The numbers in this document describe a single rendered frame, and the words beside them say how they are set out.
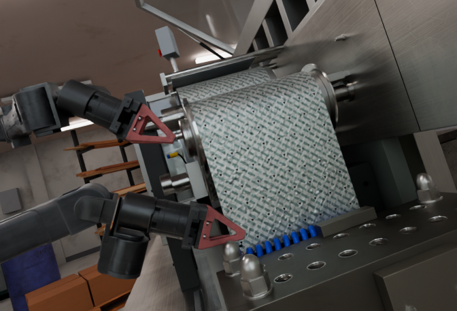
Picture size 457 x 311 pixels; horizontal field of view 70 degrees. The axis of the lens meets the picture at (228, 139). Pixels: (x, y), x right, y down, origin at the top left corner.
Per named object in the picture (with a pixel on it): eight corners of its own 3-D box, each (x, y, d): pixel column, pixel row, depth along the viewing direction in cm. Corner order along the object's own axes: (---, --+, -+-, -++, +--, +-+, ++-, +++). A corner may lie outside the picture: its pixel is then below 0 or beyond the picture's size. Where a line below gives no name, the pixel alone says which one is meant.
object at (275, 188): (239, 267, 54) (207, 161, 55) (363, 222, 58) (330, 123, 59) (240, 268, 54) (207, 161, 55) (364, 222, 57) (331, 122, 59)
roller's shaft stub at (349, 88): (317, 111, 67) (310, 92, 68) (347, 103, 69) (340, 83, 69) (326, 107, 63) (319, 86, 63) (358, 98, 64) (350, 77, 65)
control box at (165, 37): (164, 62, 122) (156, 37, 123) (180, 56, 122) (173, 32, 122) (158, 57, 115) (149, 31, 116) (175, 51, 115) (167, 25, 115)
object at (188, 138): (179, 130, 66) (175, 113, 59) (189, 127, 66) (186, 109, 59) (190, 163, 63) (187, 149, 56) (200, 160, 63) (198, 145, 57)
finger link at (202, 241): (243, 258, 52) (185, 247, 51) (235, 248, 59) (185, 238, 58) (251, 216, 53) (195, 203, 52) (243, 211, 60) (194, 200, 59)
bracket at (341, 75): (315, 90, 68) (311, 81, 68) (339, 83, 69) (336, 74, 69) (325, 83, 63) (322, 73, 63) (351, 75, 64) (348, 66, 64)
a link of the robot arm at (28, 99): (7, 150, 87) (-6, 110, 86) (32, 143, 91) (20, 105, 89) (31, 143, 54) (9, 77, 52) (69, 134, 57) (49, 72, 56)
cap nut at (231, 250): (224, 271, 49) (215, 242, 49) (246, 263, 49) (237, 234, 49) (226, 280, 45) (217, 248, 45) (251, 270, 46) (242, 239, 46)
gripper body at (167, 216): (193, 251, 48) (144, 241, 48) (192, 238, 58) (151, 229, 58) (203, 207, 49) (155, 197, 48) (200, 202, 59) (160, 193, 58)
